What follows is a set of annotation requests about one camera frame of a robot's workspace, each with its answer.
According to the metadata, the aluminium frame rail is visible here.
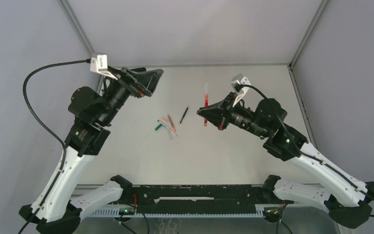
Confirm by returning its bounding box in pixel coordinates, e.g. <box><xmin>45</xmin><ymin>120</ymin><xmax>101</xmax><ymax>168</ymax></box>
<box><xmin>287</xmin><ymin>64</ymin><xmax>318</xmax><ymax>147</ymax></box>

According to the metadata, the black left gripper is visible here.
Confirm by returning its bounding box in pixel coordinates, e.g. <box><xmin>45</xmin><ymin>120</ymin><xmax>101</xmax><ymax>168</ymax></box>
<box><xmin>99</xmin><ymin>65</ymin><xmax>164</xmax><ymax>125</ymax></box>

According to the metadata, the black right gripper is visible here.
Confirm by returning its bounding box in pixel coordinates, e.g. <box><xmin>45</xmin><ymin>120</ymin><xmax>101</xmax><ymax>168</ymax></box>
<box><xmin>199</xmin><ymin>91</ymin><xmax>268</xmax><ymax>138</ymax></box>

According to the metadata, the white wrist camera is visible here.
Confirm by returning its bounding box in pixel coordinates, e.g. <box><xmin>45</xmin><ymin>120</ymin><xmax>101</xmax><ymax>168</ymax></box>
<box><xmin>90</xmin><ymin>53</ymin><xmax>120</xmax><ymax>80</ymax></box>
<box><xmin>230</xmin><ymin>74</ymin><xmax>251</xmax><ymax>107</ymax></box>

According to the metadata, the red pen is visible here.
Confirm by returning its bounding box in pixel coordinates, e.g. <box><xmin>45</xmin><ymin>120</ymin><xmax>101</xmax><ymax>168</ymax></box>
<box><xmin>203</xmin><ymin>92</ymin><xmax>209</xmax><ymax>127</ymax></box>

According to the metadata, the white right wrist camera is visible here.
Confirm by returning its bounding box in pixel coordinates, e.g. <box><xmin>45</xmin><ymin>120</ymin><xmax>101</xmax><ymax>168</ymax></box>
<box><xmin>230</xmin><ymin>74</ymin><xmax>251</xmax><ymax>107</ymax></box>

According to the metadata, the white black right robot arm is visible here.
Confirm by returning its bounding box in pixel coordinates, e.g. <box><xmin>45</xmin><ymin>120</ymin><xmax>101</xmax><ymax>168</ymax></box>
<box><xmin>198</xmin><ymin>92</ymin><xmax>374</xmax><ymax>229</ymax></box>

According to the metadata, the white green-tipped pen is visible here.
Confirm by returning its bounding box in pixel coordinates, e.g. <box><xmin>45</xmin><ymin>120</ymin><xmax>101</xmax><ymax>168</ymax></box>
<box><xmin>157</xmin><ymin>120</ymin><xmax>177</xmax><ymax>136</ymax></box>

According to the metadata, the orange pen with cap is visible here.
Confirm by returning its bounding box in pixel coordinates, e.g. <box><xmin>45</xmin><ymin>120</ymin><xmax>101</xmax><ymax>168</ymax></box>
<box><xmin>167</xmin><ymin>115</ymin><xmax>177</xmax><ymax>132</ymax></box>

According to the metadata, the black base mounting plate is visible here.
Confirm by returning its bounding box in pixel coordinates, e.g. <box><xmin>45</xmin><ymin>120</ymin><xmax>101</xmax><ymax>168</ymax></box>
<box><xmin>101</xmin><ymin>184</ymin><xmax>294</xmax><ymax>215</ymax></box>

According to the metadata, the black pen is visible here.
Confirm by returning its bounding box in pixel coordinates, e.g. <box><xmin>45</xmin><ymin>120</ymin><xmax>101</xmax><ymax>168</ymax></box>
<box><xmin>179</xmin><ymin>106</ymin><xmax>189</xmax><ymax>124</ymax></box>

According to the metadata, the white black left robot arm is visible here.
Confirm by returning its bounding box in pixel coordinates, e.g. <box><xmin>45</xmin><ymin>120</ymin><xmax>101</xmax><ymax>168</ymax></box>
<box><xmin>19</xmin><ymin>67</ymin><xmax>163</xmax><ymax>234</ymax></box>

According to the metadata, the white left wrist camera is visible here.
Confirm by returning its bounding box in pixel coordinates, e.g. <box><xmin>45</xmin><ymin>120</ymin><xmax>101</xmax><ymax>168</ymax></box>
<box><xmin>90</xmin><ymin>53</ymin><xmax>120</xmax><ymax>80</ymax></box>

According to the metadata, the white slotted cable duct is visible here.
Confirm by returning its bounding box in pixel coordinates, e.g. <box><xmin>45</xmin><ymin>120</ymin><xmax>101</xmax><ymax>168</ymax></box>
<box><xmin>88</xmin><ymin>206</ymin><xmax>265</xmax><ymax>218</ymax></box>

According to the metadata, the black right camera cable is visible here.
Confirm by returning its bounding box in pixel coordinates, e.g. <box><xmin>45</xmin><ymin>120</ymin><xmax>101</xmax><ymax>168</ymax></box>
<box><xmin>235</xmin><ymin>84</ymin><xmax>374</xmax><ymax>218</ymax></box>

